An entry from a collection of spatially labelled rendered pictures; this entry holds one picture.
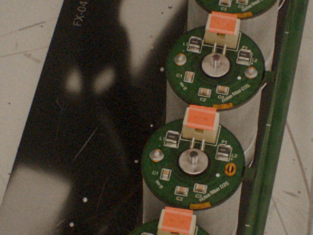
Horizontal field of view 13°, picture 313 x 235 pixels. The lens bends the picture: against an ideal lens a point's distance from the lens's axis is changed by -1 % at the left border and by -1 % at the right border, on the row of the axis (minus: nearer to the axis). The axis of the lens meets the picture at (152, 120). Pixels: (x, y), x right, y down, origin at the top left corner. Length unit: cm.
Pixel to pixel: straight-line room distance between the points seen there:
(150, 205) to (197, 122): 2
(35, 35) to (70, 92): 3
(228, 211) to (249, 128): 3
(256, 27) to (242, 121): 3
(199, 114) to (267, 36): 5
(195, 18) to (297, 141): 6
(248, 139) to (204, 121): 3
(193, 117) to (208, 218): 2
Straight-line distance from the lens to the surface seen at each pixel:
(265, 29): 37
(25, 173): 40
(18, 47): 43
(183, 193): 33
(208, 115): 34
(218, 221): 34
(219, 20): 35
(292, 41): 36
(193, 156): 34
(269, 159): 34
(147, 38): 42
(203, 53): 36
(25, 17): 44
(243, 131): 36
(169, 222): 32
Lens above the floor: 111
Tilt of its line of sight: 59 degrees down
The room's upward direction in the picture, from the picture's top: straight up
